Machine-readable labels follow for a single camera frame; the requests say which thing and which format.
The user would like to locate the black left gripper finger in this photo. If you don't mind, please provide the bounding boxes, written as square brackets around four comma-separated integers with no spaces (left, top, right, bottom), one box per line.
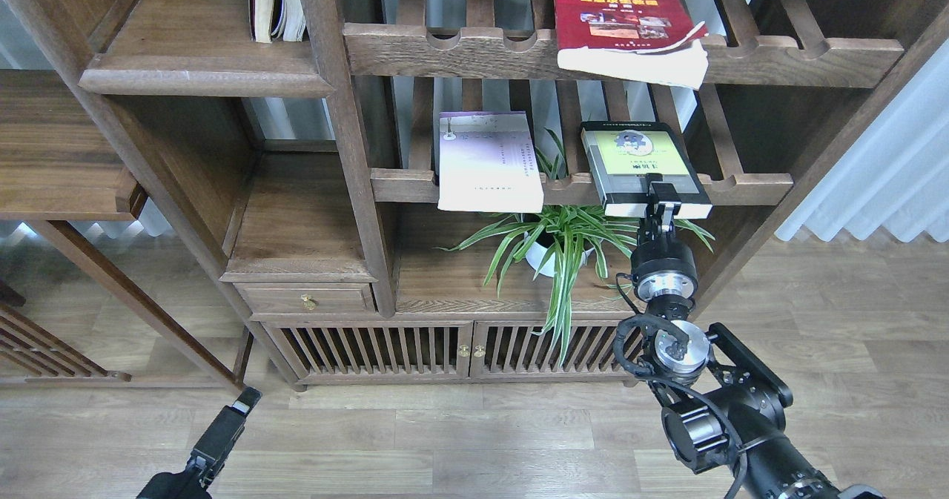
[189,387,262,485]

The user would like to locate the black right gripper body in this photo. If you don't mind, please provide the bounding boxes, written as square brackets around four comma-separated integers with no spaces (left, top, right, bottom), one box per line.
[631,232,698,292]

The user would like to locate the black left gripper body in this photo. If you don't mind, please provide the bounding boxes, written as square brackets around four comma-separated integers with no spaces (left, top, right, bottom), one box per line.
[138,472,211,498]

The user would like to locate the green and grey book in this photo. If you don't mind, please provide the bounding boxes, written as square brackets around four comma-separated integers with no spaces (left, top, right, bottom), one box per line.
[581,121,712,219]

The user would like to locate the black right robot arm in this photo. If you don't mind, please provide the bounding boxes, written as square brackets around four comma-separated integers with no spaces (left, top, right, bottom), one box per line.
[613,174,882,498]

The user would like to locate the upright books on shelf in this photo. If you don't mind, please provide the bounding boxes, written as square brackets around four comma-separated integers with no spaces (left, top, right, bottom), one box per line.
[248,0,306,43]

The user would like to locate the green spider plant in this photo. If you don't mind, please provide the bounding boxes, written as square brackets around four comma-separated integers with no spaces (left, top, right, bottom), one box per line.
[440,128,715,363]

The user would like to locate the white plant pot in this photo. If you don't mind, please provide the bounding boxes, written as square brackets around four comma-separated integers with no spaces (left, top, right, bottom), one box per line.
[525,232,595,277]

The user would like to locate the red cover book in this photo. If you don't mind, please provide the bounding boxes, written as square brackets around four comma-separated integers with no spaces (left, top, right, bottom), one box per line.
[555,0,709,90]

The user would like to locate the pale lavender book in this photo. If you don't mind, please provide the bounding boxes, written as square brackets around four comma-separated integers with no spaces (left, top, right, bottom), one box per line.
[437,111,543,213]

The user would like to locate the brass drawer knob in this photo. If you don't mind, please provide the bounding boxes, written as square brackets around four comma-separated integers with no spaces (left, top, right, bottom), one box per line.
[300,295,318,312]

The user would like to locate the wooden side furniture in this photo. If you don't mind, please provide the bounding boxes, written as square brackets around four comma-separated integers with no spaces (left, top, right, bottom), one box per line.
[2,221,257,390]

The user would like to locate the white curtain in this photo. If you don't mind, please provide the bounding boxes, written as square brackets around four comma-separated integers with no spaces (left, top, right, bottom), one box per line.
[776,44,948,242]

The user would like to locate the dark wooden bookshelf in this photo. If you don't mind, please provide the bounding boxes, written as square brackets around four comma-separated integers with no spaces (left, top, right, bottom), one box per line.
[4,0,947,390]

